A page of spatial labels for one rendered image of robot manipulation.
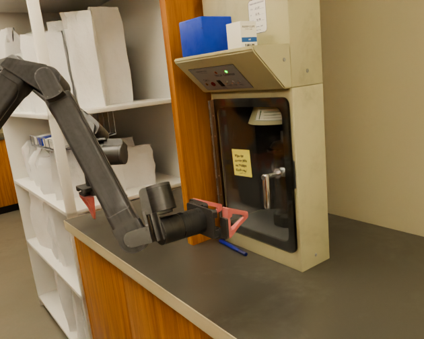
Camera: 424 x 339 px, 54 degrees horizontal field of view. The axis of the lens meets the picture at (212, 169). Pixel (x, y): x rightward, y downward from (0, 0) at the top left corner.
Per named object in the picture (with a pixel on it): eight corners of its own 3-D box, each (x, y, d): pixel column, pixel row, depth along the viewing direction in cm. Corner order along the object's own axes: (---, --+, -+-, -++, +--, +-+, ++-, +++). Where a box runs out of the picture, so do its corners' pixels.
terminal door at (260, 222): (224, 227, 130) (211, 98, 122) (297, 254, 106) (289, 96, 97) (222, 227, 130) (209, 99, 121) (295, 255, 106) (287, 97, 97)
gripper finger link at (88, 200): (114, 216, 120) (110, 185, 118) (91, 223, 116) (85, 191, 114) (106, 211, 126) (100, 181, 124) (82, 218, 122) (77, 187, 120)
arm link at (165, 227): (152, 247, 88) (163, 245, 84) (144, 216, 89) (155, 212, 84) (180, 239, 92) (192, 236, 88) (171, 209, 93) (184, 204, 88)
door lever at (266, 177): (283, 205, 105) (276, 203, 108) (281, 169, 103) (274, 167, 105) (268, 210, 102) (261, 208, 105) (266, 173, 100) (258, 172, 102)
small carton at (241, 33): (243, 50, 102) (241, 24, 101) (258, 47, 98) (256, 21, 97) (227, 50, 99) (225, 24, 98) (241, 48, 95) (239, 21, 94)
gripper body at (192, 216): (192, 200, 97) (165, 207, 93) (219, 208, 89) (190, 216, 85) (194, 227, 99) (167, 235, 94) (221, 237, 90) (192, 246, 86)
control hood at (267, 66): (210, 91, 122) (206, 56, 120) (293, 87, 96) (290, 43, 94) (177, 95, 116) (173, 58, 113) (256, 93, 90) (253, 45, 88)
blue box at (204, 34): (211, 55, 117) (208, 22, 115) (234, 52, 109) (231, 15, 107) (182, 57, 111) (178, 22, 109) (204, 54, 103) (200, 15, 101)
